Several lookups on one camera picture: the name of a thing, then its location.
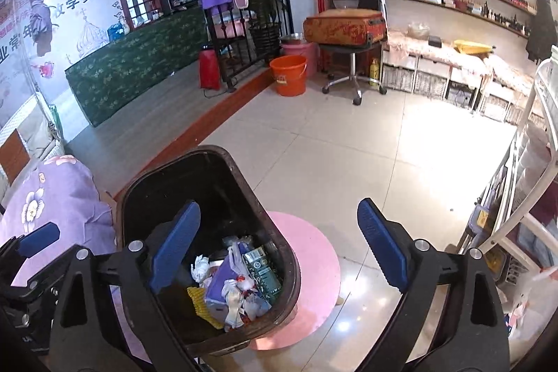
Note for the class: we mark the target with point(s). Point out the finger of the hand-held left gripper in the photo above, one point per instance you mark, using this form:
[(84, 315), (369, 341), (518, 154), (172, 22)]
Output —
[(22, 311), (39, 239)]

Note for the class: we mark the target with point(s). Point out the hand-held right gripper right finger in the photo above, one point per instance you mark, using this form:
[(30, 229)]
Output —
[(383, 250)]

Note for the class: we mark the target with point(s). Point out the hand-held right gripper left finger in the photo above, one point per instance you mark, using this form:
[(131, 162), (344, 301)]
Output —
[(174, 250)]

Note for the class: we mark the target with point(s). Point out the white paper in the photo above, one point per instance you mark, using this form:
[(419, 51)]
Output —
[(200, 267)]

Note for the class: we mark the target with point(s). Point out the clear plastic wrap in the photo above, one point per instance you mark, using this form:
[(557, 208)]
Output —
[(234, 253)]

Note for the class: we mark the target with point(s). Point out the purple packet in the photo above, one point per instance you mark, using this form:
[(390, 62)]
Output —
[(222, 287)]

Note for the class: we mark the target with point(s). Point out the black trash bin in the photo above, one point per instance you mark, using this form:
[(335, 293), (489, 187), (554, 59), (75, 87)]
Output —
[(174, 189)]

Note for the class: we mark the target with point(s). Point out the yellow foam net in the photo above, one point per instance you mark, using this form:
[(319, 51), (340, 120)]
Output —
[(202, 304)]

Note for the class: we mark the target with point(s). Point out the white tissue wad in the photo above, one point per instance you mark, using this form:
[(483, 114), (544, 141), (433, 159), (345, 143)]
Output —
[(242, 304)]

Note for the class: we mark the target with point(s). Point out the green drink carton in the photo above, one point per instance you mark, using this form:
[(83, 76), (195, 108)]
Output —
[(261, 271)]

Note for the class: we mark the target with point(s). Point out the purple floral blanket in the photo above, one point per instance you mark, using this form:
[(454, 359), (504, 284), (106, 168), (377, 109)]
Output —
[(65, 197)]

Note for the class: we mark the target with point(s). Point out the pink round mat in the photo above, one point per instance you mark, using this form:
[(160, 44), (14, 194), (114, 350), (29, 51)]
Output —
[(305, 267)]

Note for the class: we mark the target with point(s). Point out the orange cushion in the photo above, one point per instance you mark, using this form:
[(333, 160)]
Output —
[(13, 156)]

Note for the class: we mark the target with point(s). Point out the white metal rack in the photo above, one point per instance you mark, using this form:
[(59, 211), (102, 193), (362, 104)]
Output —
[(536, 163)]

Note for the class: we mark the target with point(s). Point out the yellow bottle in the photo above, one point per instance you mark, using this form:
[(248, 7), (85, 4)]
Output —
[(374, 71)]

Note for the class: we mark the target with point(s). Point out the red bag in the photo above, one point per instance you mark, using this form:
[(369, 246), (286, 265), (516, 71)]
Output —
[(209, 69)]

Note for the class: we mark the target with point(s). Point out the swivel stool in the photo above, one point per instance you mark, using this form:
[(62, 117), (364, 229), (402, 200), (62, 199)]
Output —
[(353, 67)]

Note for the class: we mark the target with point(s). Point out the green floral covered counter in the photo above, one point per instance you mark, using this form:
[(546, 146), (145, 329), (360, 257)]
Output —
[(130, 62)]

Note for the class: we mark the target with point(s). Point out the lace covered cabinet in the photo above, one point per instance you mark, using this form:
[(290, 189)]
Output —
[(436, 62)]

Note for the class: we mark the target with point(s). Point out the orange bucket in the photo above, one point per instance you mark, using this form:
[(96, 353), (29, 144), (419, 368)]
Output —
[(287, 75)]

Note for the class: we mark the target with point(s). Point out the pink plastic tub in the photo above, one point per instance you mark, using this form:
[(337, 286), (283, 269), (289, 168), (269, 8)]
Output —
[(311, 56)]

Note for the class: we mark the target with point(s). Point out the small black box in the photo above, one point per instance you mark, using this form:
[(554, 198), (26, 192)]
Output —
[(435, 40)]

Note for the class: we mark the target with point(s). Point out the blue bag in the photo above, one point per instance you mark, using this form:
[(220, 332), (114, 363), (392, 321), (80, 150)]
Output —
[(115, 33)]

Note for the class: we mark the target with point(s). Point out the yellow dustpan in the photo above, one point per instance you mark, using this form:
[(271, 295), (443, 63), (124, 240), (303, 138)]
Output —
[(473, 47)]

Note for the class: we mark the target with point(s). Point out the brown patterned suitcase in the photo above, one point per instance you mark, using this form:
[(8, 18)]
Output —
[(344, 28)]

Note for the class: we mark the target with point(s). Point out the metal basin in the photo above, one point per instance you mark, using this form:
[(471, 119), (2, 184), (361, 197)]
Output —
[(293, 37)]

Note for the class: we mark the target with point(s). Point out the black iron rack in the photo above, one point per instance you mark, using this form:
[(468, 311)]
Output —
[(266, 36)]

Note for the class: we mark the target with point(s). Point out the black hanging cloth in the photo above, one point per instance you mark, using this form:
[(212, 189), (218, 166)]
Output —
[(542, 6)]

